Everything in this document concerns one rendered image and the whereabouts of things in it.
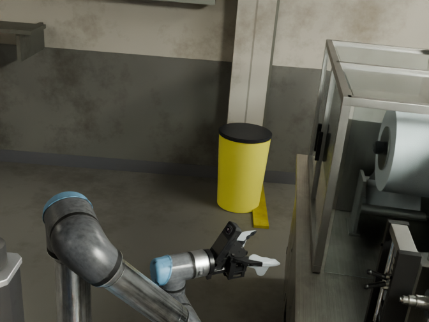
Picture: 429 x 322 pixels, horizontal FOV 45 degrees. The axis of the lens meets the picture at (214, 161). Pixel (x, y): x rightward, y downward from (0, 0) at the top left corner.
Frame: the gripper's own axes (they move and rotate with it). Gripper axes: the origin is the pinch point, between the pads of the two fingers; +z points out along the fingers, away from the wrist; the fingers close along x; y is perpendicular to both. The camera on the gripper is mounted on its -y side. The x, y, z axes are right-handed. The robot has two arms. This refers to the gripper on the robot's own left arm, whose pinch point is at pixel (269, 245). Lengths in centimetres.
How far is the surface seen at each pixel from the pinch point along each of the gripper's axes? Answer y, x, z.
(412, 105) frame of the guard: -34, -16, 56
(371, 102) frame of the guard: -33, -23, 45
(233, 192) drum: 134, -205, 108
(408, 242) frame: -25.1, 33.6, 13.5
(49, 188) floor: 164, -285, -25
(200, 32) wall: 31, -296, 103
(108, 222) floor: 155, -217, 9
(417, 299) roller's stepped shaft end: -17.0, 43.1, 10.7
